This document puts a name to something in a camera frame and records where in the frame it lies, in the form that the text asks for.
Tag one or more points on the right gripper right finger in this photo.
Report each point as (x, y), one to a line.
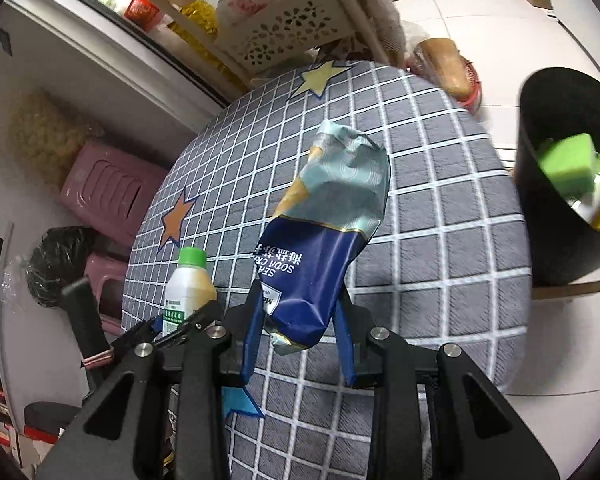
(434, 410)

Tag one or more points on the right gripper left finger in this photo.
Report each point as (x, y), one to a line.
(120, 431)

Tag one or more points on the white bottle green cap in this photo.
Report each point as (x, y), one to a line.
(189, 288)

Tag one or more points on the blue cracker bag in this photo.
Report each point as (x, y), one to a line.
(327, 216)

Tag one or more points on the light green sponge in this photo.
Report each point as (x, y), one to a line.
(569, 164)

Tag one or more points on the grey checkered tablecloth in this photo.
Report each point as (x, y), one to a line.
(450, 262)

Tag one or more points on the black garbage bag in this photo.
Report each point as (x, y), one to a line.
(58, 260)

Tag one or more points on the black trash bin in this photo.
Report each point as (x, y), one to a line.
(555, 103)

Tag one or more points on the pink plastic stool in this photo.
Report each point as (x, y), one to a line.
(111, 190)

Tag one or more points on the red basket with bread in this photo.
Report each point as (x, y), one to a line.
(439, 61)

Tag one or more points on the beige plastic shelf rack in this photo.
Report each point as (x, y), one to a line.
(249, 37)

